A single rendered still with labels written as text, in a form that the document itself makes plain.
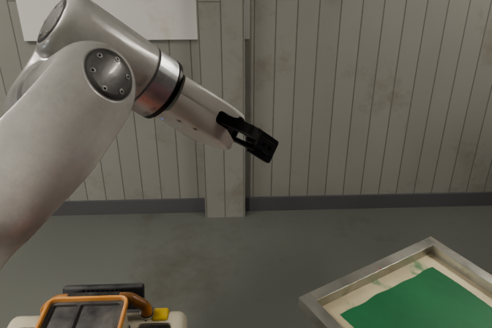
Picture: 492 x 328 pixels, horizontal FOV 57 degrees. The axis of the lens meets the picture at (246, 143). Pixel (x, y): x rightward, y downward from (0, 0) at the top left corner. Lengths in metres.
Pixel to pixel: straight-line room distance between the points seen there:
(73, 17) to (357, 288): 1.26
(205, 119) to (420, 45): 2.87
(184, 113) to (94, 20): 0.13
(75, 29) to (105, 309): 1.06
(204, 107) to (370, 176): 3.12
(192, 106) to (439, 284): 1.26
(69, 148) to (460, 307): 1.37
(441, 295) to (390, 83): 1.99
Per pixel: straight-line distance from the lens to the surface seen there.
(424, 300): 1.55
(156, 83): 0.49
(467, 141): 3.73
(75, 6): 0.46
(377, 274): 1.56
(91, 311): 1.42
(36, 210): 0.36
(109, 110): 0.38
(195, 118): 0.50
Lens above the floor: 1.97
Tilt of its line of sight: 25 degrees down
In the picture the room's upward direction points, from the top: straight up
